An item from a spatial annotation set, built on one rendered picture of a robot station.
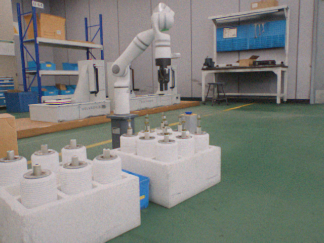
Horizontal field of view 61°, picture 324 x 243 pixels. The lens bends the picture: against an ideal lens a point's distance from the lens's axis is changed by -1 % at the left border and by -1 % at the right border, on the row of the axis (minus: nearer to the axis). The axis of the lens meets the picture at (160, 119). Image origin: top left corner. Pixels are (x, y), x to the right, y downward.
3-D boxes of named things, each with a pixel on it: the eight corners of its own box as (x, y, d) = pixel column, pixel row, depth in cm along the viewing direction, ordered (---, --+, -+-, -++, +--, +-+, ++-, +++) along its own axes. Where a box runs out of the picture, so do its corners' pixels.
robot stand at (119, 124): (108, 162, 178) (106, 115, 174) (123, 156, 190) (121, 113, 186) (125, 165, 170) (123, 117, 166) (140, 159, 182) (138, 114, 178)
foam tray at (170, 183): (110, 185, 137) (108, 150, 135) (163, 167, 165) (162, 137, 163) (169, 208, 111) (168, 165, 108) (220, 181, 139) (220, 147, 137)
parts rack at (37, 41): (24, 108, 604) (14, 3, 574) (90, 101, 758) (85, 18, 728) (40, 109, 568) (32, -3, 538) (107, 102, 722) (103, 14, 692)
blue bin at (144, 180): (89, 194, 127) (87, 169, 125) (109, 187, 135) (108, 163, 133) (131, 215, 106) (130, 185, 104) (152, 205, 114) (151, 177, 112)
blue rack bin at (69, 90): (47, 94, 638) (47, 85, 635) (61, 93, 669) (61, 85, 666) (61, 94, 610) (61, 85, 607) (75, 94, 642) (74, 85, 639)
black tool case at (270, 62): (254, 67, 575) (254, 62, 574) (276, 66, 557) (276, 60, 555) (251, 66, 545) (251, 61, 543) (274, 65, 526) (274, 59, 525)
